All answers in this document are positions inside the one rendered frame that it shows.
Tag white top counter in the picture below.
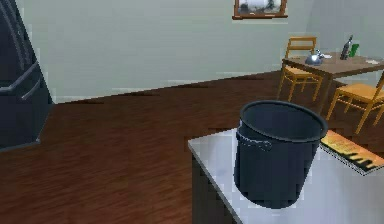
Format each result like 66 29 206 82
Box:
187 127 384 224

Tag brown wooden table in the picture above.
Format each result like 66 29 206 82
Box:
281 51 384 116

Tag dark grey pot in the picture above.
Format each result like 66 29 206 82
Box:
233 99 329 210

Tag black fridge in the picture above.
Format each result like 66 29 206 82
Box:
0 0 54 154

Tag grey fridge handle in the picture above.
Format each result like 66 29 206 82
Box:
0 60 40 94
20 77 42 102

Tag dark bottle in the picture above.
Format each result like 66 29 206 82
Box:
339 34 354 61

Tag silver kettle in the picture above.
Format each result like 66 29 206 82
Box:
305 49 325 67

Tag brown framed picture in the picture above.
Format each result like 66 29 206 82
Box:
232 0 289 20

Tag yellow wooden chair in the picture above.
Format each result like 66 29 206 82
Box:
277 35 324 103
325 71 384 135

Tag orange book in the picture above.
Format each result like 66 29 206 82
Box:
319 129 384 176

